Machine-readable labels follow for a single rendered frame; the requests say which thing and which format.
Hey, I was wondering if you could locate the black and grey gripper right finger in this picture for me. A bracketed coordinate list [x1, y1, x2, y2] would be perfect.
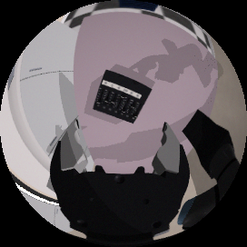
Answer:
[152, 123, 190, 210]

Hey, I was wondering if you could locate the black lighting desk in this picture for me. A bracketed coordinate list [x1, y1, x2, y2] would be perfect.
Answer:
[93, 70, 153, 124]

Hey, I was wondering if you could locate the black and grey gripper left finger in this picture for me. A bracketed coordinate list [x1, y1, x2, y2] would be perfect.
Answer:
[50, 119, 88, 208]

